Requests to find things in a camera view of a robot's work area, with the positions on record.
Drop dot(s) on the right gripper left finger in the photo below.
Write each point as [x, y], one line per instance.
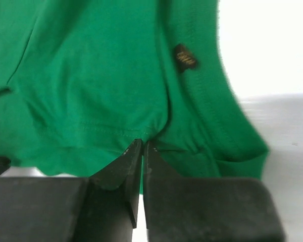
[101, 207]

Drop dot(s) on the green t shirt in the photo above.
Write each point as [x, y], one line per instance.
[80, 80]

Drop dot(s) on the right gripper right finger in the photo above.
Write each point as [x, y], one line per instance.
[179, 208]

